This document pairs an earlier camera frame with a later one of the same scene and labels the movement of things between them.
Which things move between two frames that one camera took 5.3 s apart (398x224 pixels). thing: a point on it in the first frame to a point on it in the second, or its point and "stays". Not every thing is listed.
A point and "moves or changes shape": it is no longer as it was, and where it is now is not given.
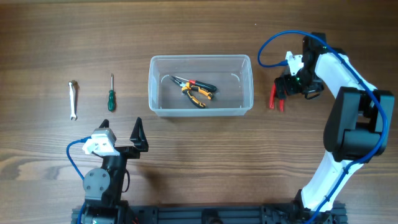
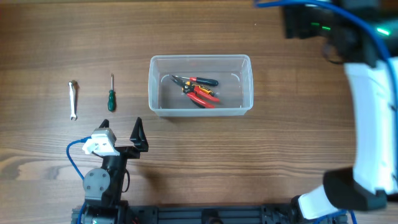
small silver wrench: (73, 115) stays
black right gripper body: (303, 82) to (313, 22)
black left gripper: (140, 142) stays
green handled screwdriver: (112, 102) stays
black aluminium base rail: (236, 214) stays
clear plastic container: (200, 85) stays
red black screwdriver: (199, 84) moves or changes shape
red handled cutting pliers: (272, 99) to (198, 97)
